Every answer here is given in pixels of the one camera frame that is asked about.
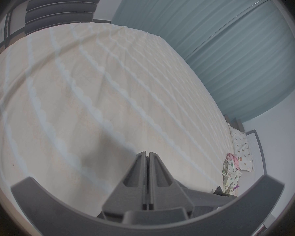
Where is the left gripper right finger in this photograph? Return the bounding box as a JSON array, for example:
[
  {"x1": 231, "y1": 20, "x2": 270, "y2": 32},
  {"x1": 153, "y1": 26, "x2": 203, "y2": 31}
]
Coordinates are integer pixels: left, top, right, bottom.
[{"x1": 149, "y1": 152, "x2": 195, "y2": 217}]

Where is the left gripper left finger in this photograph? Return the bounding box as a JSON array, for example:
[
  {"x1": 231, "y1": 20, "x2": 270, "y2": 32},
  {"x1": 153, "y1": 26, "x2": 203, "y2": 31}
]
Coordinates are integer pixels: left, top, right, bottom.
[{"x1": 101, "y1": 151, "x2": 148, "y2": 218}]

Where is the black T-shirt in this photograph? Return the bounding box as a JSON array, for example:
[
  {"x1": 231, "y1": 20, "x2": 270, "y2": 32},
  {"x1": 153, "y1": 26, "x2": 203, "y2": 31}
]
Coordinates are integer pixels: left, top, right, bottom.
[{"x1": 177, "y1": 181, "x2": 238, "y2": 208}]

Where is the bed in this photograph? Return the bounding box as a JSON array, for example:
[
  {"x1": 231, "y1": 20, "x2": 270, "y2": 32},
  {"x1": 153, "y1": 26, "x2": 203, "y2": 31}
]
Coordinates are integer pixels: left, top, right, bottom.
[{"x1": 0, "y1": 22, "x2": 268, "y2": 207}]

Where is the white printed pyjama garment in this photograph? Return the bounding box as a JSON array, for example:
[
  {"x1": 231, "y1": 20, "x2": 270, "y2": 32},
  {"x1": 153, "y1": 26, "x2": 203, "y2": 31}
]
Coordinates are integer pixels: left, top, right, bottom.
[{"x1": 221, "y1": 159, "x2": 242, "y2": 196}]

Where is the pink garment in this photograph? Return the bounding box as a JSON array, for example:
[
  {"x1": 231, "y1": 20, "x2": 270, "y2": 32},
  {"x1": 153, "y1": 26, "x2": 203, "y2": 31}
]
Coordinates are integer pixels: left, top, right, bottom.
[{"x1": 226, "y1": 153, "x2": 241, "y2": 169}]

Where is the white printed pillow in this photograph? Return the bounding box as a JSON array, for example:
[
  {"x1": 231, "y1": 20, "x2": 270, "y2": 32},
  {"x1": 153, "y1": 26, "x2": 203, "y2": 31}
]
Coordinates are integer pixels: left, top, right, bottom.
[{"x1": 229, "y1": 126, "x2": 255, "y2": 173}]

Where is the grey bedside table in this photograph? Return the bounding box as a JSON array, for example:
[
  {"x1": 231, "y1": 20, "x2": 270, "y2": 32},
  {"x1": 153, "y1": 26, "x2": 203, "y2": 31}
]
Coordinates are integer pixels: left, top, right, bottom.
[{"x1": 223, "y1": 114, "x2": 246, "y2": 132}]

